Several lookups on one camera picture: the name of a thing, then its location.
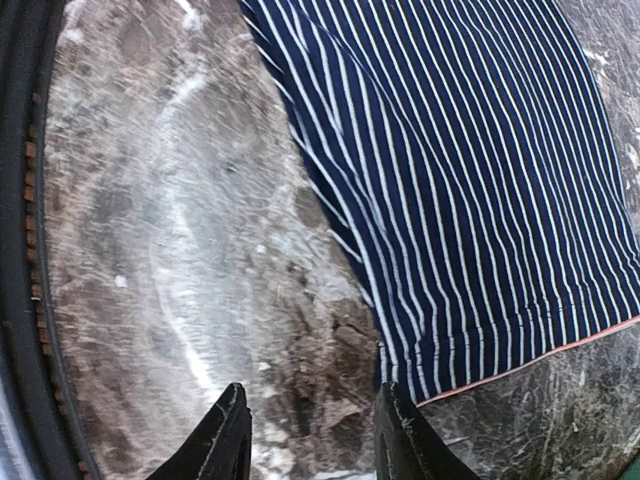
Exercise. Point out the green divided organizer tray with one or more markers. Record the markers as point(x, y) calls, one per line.
point(632, 472)

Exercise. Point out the black front rail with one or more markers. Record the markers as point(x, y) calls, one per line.
point(42, 434)

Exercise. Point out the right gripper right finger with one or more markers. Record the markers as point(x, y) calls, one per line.
point(406, 446)

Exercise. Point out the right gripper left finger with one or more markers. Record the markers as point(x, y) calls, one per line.
point(219, 448)

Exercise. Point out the navy striped underwear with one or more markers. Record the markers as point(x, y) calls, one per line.
point(462, 155)

